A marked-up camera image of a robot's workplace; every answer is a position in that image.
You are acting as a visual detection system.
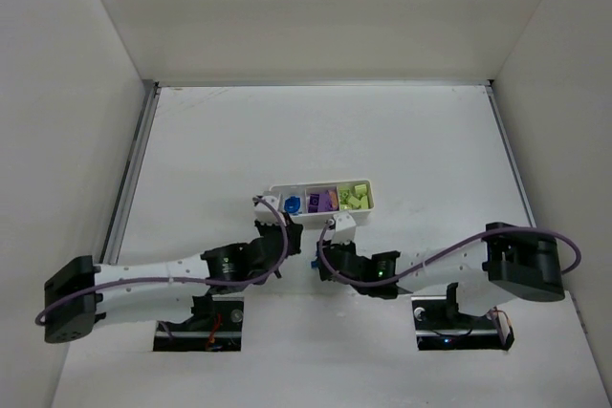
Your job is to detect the purple butterfly wing lego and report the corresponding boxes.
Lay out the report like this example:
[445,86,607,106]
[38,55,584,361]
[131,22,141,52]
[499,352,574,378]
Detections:
[327,190,339,211]

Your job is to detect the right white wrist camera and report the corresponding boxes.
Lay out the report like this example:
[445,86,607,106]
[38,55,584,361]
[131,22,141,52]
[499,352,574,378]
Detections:
[331,211,357,245]

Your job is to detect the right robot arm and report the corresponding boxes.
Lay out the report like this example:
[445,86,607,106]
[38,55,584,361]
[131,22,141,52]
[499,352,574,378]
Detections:
[317,223,565,316]

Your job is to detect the white divided container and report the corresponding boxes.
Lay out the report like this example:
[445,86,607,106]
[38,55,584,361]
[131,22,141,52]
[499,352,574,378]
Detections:
[267,179,375,227]

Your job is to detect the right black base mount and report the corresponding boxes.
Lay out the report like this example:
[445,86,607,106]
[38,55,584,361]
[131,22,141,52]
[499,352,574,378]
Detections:
[411,283,515,352]

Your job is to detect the lime green lego brick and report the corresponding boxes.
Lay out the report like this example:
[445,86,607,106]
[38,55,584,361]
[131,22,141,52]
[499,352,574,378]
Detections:
[338,188,361,211]
[351,183,370,210]

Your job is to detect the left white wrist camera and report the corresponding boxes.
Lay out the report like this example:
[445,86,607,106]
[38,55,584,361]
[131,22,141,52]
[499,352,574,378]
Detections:
[253,195,284,225]

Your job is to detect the blue arch lego piece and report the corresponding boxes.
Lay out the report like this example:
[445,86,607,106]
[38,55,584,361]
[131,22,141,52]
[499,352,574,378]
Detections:
[283,195,302,215]

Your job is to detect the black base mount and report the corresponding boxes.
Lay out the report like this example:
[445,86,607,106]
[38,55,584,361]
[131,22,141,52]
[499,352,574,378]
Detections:
[152,295,245,353]
[411,283,515,352]

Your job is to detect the purple butterfly lego assembly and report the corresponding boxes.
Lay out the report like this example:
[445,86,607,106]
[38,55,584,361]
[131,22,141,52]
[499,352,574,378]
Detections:
[307,189,330,213]

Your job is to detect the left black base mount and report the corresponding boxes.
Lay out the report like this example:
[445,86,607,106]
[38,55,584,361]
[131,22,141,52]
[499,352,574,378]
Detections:
[152,295,245,353]

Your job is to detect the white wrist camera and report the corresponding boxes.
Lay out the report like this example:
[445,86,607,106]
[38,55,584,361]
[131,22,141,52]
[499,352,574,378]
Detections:
[331,211,357,245]
[253,195,284,225]

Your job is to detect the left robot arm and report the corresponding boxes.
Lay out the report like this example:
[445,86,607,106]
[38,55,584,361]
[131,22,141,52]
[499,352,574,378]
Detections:
[34,220,303,344]

